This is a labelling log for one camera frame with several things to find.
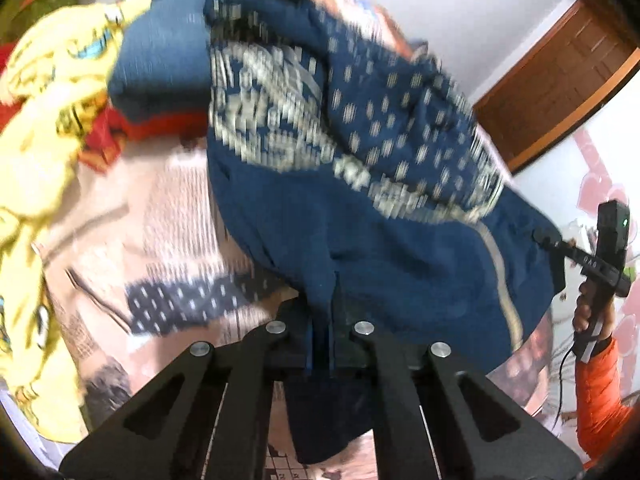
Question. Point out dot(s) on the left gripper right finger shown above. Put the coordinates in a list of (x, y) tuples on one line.
[(410, 366)]

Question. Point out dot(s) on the brown wooden door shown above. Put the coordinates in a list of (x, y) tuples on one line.
[(564, 78)]

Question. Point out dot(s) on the white sliding door with hearts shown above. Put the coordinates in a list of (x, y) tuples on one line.
[(597, 163)]

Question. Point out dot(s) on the yellow cartoon blanket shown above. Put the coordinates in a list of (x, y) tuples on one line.
[(58, 73)]

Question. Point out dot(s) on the navy patterned hooded robe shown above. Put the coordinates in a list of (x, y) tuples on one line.
[(360, 178)]

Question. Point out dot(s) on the orange sleeve forearm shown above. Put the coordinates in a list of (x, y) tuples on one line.
[(600, 411)]

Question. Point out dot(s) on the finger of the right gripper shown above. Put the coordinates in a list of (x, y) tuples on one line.
[(552, 241)]

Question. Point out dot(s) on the red plush item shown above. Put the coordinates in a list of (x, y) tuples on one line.
[(111, 131)]

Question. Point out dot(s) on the folded blue jeans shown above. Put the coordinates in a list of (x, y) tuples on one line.
[(163, 64)]

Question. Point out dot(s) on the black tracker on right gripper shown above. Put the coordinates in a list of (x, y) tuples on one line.
[(613, 232)]

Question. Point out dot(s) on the printed newspaper bedspread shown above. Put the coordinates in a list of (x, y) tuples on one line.
[(139, 260)]

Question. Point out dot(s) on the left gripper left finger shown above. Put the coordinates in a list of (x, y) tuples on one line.
[(205, 416)]

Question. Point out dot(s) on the right hand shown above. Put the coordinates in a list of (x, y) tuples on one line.
[(583, 312)]

